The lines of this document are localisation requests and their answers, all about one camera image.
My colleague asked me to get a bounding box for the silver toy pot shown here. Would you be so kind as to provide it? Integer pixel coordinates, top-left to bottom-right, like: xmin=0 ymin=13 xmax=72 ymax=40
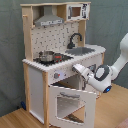
xmin=39 ymin=51 xmax=55 ymax=62

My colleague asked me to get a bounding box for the black toy stovetop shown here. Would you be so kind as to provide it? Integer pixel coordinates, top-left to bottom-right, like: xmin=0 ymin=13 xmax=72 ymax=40
xmin=34 ymin=53 xmax=71 ymax=66

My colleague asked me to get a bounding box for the wooden toy kitchen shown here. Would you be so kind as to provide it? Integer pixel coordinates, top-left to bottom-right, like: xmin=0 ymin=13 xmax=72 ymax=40
xmin=22 ymin=2 xmax=105 ymax=128

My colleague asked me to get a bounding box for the grey range hood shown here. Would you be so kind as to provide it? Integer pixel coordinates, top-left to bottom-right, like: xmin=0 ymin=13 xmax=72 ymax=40
xmin=35 ymin=5 xmax=64 ymax=27

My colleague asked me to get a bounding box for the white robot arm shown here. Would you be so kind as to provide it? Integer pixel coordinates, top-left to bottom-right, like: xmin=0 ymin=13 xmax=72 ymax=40
xmin=73 ymin=33 xmax=128 ymax=93

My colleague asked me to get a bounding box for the toy microwave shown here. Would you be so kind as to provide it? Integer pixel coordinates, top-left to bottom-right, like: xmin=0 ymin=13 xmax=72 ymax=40
xmin=67 ymin=4 xmax=90 ymax=20

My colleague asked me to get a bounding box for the grey toy sink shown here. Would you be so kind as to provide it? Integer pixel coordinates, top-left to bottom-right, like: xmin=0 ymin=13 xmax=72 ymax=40
xmin=66 ymin=47 xmax=94 ymax=56

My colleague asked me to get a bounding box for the white oven door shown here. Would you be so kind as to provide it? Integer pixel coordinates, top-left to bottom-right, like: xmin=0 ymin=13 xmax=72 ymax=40
xmin=49 ymin=86 xmax=96 ymax=128

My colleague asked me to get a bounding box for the black toy faucet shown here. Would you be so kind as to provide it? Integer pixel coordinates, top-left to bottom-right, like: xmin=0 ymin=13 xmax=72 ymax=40
xmin=67 ymin=33 xmax=83 ymax=49

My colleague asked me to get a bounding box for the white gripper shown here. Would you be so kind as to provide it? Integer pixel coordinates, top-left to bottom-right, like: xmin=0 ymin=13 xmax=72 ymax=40
xmin=72 ymin=64 xmax=93 ymax=80

